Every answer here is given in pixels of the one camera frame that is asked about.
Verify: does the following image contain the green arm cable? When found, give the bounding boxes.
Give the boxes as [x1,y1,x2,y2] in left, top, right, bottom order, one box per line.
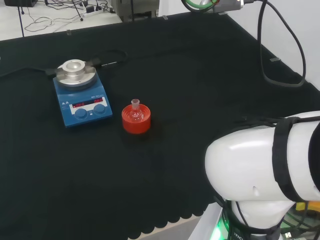
[181,0,219,14]

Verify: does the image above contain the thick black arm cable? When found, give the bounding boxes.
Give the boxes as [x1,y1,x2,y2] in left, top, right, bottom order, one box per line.
[256,0,307,88]

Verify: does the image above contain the black floor cable tangle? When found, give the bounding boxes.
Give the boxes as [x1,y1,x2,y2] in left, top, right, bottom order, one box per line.
[23,0,88,33]

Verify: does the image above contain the black box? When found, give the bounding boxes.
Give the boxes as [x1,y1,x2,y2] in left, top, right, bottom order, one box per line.
[3,0,38,8]

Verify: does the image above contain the white power strip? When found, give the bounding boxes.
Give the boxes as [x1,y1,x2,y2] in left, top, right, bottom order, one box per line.
[83,6,118,18]

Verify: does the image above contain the grey cabinet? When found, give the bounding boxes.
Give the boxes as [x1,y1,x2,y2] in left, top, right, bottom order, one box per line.
[111,0,161,23]

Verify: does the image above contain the clear round-bottom flask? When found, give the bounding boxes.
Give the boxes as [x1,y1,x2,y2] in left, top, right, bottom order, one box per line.
[130,98,145,123]

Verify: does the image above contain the red flask ring stand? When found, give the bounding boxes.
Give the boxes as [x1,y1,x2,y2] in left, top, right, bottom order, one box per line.
[121,104,152,135]

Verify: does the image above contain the thin black probe cable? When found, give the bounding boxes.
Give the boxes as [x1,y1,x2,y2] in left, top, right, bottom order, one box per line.
[94,49,129,67]

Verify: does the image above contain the heater with blue base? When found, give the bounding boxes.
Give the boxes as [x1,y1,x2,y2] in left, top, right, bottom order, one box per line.
[45,57,114,129]

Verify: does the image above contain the black bench cloth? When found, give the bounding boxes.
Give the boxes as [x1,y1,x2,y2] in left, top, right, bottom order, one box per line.
[0,11,320,240]

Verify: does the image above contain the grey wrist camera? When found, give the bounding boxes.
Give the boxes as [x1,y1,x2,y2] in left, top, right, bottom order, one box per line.
[212,0,246,13]

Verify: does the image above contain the black heater power cable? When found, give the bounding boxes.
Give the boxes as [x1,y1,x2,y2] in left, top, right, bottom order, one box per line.
[0,66,50,79]

